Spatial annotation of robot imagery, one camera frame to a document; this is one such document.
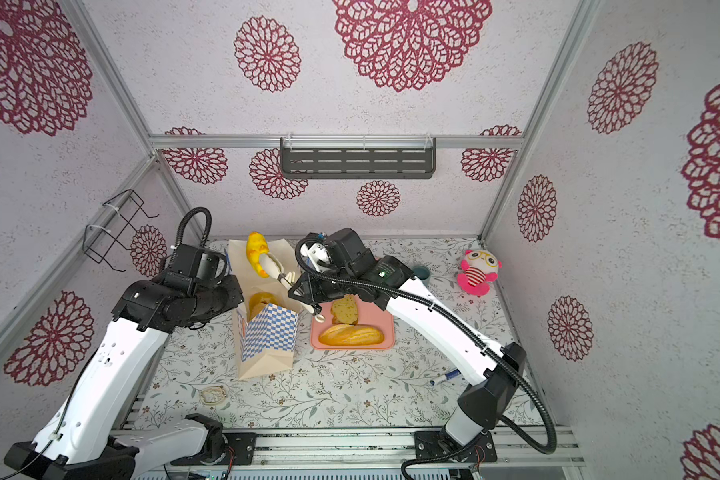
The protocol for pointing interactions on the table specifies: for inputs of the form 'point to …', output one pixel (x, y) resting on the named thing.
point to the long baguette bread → (349, 335)
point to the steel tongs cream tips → (273, 267)
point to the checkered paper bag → (266, 316)
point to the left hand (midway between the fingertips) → (240, 299)
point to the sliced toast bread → (345, 310)
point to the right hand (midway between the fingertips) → (291, 287)
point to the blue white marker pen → (447, 376)
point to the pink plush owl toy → (478, 270)
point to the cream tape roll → (213, 394)
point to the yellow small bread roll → (256, 246)
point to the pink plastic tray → (369, 314)
